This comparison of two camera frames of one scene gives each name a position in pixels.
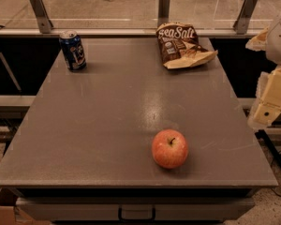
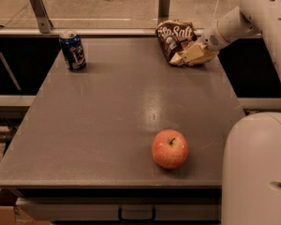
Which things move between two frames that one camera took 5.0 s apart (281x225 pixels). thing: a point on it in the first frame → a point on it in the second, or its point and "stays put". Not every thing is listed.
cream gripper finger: (258, 41) → (175, 59)
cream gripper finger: (273, 97) → (194, 52)
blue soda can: (73, 50) stays put
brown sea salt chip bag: (180, 47) stays put
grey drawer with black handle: (133, 208) stays put
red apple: (170, 148) stays put
